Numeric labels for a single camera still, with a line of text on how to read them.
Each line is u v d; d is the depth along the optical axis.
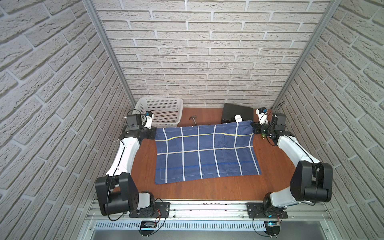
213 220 0.73
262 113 0.77
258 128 0.78
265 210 0.68
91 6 0.70
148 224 0.70
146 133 0.71
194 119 1.12
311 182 0.44
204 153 0.95
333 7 0.69
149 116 0.74
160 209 0.74
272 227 0.71
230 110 1.16
